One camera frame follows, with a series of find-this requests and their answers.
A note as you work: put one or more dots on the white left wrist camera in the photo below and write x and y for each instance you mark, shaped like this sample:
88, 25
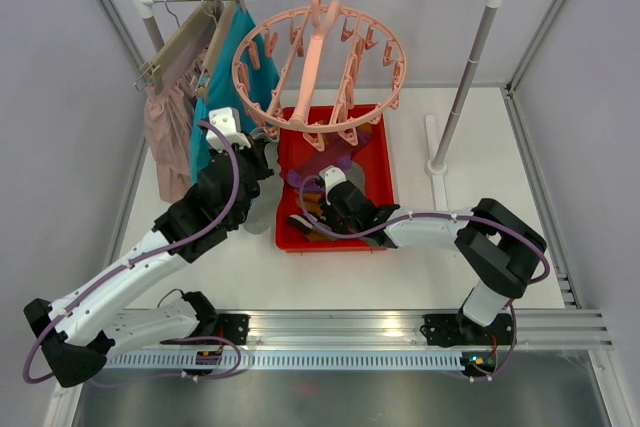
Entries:
227, 121

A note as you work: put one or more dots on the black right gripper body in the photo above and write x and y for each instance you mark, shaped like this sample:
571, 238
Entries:
338, 223

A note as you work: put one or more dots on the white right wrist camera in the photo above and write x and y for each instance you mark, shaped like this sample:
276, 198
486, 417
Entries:
331, 177

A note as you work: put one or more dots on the beige clip hanger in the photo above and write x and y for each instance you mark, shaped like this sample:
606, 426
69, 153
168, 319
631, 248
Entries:
174, 55
223, 25

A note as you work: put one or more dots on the yellow brown striped sock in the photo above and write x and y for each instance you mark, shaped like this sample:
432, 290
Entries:
312, 202

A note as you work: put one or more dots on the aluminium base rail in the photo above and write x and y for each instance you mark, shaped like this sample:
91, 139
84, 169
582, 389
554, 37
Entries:
528, 329

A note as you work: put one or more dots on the beige clip hanger right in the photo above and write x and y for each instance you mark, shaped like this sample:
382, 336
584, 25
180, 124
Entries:
223, 25

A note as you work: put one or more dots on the white slotted cable duct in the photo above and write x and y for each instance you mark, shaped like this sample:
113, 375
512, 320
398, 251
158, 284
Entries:
322, 360

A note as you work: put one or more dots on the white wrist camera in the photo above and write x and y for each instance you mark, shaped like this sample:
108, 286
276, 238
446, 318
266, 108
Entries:
227, 121
331, 177

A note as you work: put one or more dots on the red plastic bin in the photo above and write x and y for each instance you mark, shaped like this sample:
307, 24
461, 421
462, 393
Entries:
373, 158

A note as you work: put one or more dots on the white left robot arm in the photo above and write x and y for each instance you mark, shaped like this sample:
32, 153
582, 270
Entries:
80, 332

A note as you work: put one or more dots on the pink round clip hanger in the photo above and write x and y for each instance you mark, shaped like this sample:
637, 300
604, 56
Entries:
309, 31

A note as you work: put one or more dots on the purple sock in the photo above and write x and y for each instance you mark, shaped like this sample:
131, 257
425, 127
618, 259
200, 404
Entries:
337, 152

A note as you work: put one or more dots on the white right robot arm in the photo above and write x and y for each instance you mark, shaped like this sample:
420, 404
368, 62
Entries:
505, 253

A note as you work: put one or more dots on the beige clip hanger left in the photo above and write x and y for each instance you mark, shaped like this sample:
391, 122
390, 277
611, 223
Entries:
174, 55

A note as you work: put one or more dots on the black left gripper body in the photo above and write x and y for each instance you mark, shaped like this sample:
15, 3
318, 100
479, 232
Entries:
258, 169

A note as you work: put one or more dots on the teal shirt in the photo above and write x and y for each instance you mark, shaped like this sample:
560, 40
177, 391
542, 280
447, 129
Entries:
262, 80

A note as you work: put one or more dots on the pink skirt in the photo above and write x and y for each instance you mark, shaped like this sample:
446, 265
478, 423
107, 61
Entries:
168, 122

